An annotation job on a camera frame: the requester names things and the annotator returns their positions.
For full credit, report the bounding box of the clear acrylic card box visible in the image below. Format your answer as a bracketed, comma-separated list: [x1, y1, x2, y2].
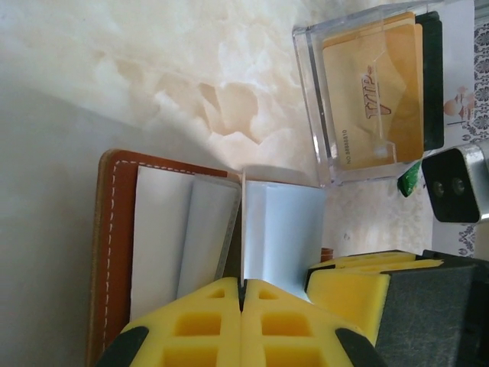
[292, 0, 478, 188]

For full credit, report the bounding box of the white pagoda print card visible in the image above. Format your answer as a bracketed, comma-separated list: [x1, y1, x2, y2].
[439, 0, 478, 145]

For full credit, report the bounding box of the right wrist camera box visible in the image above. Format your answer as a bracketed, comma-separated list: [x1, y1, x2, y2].
[421, 143, 489, 226]

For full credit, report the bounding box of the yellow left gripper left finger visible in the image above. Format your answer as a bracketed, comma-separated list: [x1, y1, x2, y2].
[95, 277, 242, 367]

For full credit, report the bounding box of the gold VIP card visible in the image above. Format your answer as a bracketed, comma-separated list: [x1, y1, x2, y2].
[322, 24, 421, 172]

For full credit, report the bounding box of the dark green card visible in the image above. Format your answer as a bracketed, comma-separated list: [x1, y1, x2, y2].
[414, 10, 446, 152]

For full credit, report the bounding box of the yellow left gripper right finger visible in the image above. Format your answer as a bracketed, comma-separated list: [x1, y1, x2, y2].
[240, 278, 379, 367]

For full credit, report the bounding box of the brown leather card holder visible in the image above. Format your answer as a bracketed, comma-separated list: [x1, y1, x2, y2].
[86, 148, 337, 367]

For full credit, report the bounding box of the green snack packet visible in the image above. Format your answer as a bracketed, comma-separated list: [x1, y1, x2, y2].
[397, 162, 422, 198]

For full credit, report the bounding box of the plain gold card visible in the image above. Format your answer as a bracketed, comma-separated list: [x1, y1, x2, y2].
[381, 10, 426, 160]

